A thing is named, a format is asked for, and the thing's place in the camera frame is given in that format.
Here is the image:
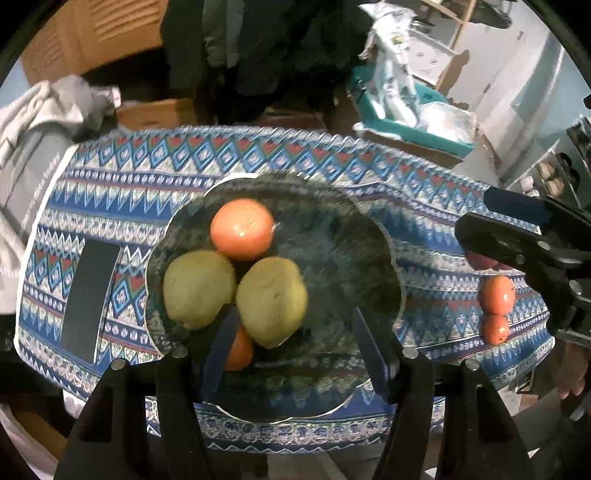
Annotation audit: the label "large cardboard box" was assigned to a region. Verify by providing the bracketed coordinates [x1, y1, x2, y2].
[332, 88, 502, 169]

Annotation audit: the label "rows of assorted shoes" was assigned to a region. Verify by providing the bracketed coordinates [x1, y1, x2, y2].
[522, 152, 583, 195]

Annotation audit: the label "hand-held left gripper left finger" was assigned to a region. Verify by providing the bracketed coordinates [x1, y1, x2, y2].
[54, 302, 241, 480]

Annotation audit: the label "grey printed cloth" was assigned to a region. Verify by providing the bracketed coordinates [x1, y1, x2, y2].
[0, 124, 77, 259]

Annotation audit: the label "clear plastic bag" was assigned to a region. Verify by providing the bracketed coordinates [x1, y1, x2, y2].
[416, 102, 478, 141]

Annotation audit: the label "wooden shelf unit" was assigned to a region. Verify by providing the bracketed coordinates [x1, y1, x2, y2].
[416, 0, 478, 93]

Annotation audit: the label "grey shoe rack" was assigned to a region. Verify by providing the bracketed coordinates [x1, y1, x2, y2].
[501, 111, 591, 199]

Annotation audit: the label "white door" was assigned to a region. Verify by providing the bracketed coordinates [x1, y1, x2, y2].
[471, 28, 564, 185]

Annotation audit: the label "wooden louvered wardrobe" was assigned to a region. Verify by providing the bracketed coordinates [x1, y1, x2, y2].
[21, 0, 169, 86]

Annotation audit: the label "grey sweatshirt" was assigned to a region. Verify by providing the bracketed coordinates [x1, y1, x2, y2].
[51, 74, 123, 134]

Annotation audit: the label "wooden drawer box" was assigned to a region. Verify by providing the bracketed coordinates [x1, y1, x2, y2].
[115, 97, 199, 132]

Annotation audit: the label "teal plastic crate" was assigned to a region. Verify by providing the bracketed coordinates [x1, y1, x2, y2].
[348, 65, 476, 158]

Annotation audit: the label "white plastic basket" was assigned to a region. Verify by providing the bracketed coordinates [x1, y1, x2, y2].
[409, 21, 462, 86]

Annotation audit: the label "large orange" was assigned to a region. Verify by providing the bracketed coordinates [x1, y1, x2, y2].
[210, 198, 274, 261]
[478, 275, 516, 315]

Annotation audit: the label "dark glass bowl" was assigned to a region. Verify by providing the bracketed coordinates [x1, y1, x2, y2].
[144, 172, 407, 423]

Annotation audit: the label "large black hooded jacket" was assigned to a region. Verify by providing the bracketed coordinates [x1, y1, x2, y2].
[226, 0, 375, 123]

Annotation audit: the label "person's right hand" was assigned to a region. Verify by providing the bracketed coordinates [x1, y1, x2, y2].
[556, 344, 591, 402]

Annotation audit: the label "red apple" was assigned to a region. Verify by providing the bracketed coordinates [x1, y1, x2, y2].
[465, 249, 502, 271]

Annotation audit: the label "small tangerine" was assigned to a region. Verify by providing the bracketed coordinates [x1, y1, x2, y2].
[224, 325, 256, 372]
[481, 314, 511, 346]

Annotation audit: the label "blue patterned tablecloth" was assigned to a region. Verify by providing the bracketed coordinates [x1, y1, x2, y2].
[14, 124, 555, 457]

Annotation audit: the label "black phone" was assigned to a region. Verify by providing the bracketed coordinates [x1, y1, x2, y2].
[61, 239, 123, 365]

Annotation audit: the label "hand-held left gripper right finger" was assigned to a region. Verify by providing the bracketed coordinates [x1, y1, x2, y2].
[352, 307, 536, 480]

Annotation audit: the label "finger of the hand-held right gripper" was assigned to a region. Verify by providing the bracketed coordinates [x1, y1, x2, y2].
[455, 212, 571, 278]
[483, 187, 561, 227]

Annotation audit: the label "thin black jacket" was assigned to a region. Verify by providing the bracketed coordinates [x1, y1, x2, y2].
[159, 0, 208, 90]

